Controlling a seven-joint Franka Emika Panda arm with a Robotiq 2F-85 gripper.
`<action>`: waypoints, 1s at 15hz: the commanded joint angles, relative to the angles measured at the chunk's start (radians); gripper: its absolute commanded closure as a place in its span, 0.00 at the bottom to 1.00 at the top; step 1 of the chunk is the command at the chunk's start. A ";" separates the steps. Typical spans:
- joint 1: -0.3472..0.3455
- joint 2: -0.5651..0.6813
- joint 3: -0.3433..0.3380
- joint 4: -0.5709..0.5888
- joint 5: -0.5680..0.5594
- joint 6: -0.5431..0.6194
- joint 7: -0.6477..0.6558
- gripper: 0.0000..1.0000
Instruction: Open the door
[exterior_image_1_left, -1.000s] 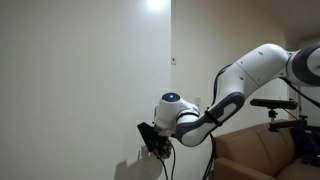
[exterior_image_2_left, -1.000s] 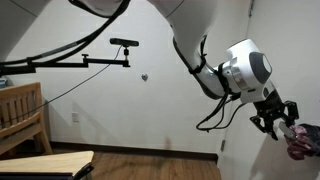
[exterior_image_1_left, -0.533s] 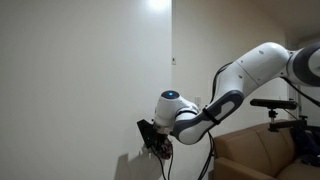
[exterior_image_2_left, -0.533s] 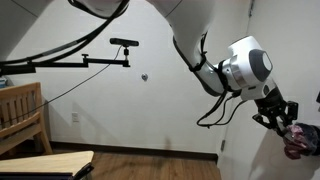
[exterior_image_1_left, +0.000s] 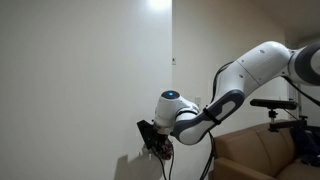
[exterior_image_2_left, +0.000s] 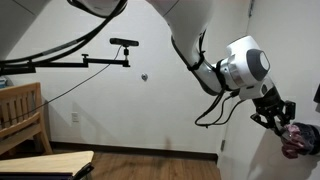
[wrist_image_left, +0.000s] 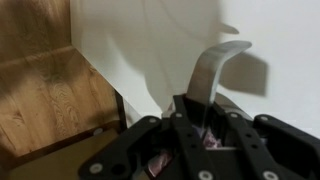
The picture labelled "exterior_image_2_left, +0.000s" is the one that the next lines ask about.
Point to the grey door hinge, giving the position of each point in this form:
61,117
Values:
222,145
252,7

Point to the black stereo camera bar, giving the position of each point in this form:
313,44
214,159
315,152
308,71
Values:
124,42

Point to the black door card reader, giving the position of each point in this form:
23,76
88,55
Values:
317,98

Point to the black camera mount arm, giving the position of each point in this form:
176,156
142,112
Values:
66,62

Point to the white door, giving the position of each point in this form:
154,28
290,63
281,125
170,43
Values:
283,50

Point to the dark wooden baseboard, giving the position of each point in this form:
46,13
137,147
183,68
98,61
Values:
133,150

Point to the dark red cloth wrap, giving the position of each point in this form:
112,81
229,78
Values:
300,141

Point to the white wall outlet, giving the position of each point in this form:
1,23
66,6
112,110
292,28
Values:
75,117

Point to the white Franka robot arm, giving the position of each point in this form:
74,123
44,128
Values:
200,40

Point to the wooden slatted chair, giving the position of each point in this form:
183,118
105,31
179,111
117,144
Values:
20,113

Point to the light wooden table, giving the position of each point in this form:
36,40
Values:
43,163

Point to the round silver wall fitting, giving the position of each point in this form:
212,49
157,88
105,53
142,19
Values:
144,77

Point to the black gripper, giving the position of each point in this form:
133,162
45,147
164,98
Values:
268,100

